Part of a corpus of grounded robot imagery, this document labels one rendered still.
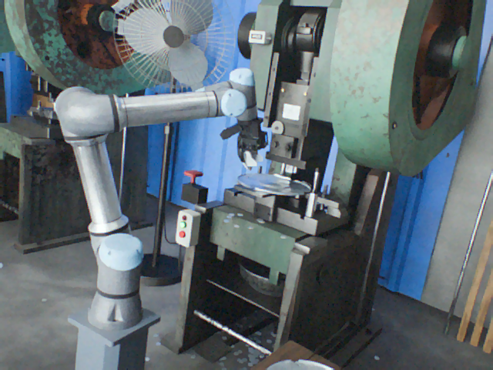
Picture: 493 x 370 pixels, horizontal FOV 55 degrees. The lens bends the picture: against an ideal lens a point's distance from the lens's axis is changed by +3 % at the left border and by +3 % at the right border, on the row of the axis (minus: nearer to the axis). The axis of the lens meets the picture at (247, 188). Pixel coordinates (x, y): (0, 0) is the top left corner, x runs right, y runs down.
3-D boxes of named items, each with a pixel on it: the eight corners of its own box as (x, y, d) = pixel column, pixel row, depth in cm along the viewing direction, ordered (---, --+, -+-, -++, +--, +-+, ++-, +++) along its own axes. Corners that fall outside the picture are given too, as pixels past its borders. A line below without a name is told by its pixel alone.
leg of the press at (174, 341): (179, 355, 195) (204, 146, 173) (159, 344, 201) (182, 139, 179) (292, 290, 268) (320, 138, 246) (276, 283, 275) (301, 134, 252)
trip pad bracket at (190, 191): (194, 232, 190) (199, 186, 185) (177, 225, 195) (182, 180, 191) (203, 230, 195) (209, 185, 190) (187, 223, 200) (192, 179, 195)
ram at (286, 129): (294, 161, 173) (308, 81, 165) (262, 153, 181) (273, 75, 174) (316, 158, 186) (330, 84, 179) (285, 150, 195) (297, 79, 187)
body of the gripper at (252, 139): (256, 156, 153) (253, 124, 146) (236, 151, 157) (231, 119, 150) (269, 146, 158) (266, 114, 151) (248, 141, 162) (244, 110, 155)
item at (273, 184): (323, 190, 183) (323, 187, 183) (285, 200, 160) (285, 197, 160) (264, 172, 199) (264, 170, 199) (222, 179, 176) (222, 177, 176)
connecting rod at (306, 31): (304, 105, 170) (321, 5, 162) (276, 100, 177) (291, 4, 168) (330, 105, 187) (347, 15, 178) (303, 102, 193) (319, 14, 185)
